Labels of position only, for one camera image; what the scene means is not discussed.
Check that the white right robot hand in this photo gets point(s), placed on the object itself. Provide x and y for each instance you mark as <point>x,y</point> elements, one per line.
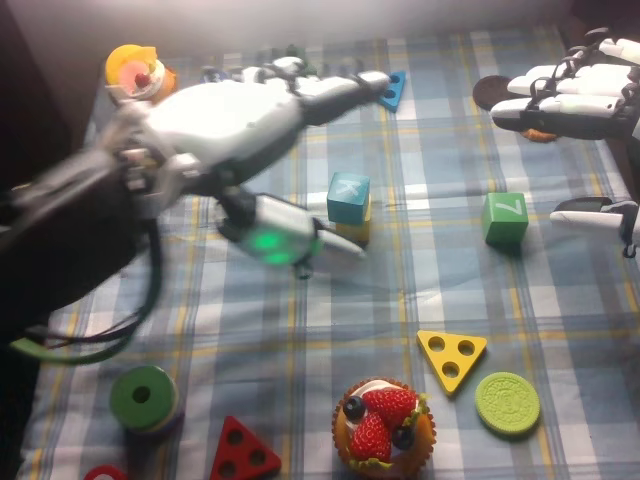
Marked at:
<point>575,105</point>

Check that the orange slice toy cupcake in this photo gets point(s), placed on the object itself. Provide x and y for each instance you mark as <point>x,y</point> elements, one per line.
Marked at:
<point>130,70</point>

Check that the blue letter cylinder block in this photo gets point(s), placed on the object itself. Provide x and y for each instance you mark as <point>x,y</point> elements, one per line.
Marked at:
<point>212,75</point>

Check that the white backdrop board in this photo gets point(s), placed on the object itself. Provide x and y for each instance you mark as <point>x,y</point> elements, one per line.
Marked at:
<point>300,20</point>

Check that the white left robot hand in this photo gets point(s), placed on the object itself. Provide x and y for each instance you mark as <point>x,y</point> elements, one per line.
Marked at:
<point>225,120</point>

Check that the red triangle block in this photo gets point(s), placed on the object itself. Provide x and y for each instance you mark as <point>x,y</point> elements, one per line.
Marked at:
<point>240,452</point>

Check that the yellow cube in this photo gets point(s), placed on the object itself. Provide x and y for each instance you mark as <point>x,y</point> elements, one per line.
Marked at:
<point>355,232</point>

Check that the yellow triangle block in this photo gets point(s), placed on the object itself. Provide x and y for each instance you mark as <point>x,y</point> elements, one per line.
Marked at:
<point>450,356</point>

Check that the blue plaid tablecloth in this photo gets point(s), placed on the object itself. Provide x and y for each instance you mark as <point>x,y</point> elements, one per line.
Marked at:
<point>450,290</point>

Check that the green sandwich cookie toy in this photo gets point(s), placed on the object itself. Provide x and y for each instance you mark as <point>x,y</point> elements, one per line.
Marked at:
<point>507,405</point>

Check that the green number cube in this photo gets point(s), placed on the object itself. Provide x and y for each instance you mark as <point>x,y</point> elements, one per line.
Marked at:
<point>505,220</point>

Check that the red letter cylinder block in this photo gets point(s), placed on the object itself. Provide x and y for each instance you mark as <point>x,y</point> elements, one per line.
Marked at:
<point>90,475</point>

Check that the blue letter cube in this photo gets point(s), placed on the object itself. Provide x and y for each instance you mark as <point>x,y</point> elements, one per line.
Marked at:
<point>347,197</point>

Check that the strawberry toy cupcake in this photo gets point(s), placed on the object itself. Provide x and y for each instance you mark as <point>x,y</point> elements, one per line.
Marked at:
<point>382,430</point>

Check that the blue triangle block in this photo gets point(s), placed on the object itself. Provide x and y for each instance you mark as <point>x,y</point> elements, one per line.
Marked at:
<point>387,102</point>

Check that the brown sandwich cookie toy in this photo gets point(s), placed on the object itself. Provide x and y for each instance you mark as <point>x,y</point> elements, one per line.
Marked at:
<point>485,92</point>

